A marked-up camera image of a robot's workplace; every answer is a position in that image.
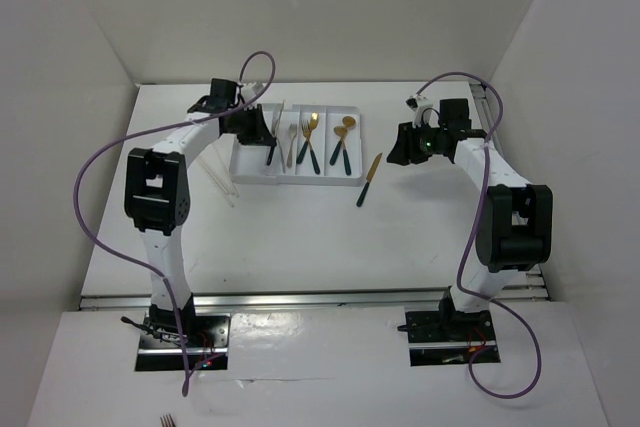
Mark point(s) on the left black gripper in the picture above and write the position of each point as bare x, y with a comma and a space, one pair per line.
259, 134

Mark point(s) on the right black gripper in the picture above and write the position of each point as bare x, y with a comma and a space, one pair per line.
405, 150

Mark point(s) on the gold knife green handle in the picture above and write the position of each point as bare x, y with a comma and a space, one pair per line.
369, 177
276, 118

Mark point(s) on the silver fork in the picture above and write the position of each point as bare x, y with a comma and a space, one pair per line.
292, 131
280, 147

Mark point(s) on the gold fork green handle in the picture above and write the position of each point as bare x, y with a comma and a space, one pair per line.
307, 127
314, 160

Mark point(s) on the gold spoon green handle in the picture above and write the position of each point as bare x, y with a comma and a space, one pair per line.
348, 123
341, 132

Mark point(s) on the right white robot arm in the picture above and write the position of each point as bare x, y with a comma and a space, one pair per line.
458, 303

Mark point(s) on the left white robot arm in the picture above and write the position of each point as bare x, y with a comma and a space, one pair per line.
157, 193

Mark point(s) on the white divided cutlery tray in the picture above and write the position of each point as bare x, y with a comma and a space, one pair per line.
248, 163

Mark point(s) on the fork tines at bottom edge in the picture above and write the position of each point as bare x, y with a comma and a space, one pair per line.
167, 421

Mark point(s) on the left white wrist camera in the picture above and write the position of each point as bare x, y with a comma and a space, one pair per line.
251, 90

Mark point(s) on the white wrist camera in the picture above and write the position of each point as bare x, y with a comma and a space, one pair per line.
422, 109
251, 90

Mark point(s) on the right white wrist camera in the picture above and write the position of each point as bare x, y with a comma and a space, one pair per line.
422, 109

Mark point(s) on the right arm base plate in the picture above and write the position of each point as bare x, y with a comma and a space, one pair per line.
433, 342

